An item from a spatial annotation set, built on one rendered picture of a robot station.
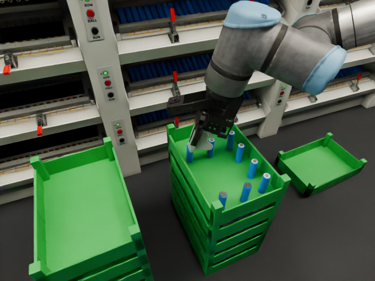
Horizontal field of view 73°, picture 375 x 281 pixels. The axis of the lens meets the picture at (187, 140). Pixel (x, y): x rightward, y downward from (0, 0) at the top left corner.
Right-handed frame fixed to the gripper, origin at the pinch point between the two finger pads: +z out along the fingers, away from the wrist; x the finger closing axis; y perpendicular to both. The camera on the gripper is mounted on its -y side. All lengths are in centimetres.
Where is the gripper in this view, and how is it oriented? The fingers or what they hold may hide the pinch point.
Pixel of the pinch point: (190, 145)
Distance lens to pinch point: 69.3
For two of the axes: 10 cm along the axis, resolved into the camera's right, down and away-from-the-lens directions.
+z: -2.5, 6.8, 6.9
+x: 1.2, -6.9, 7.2
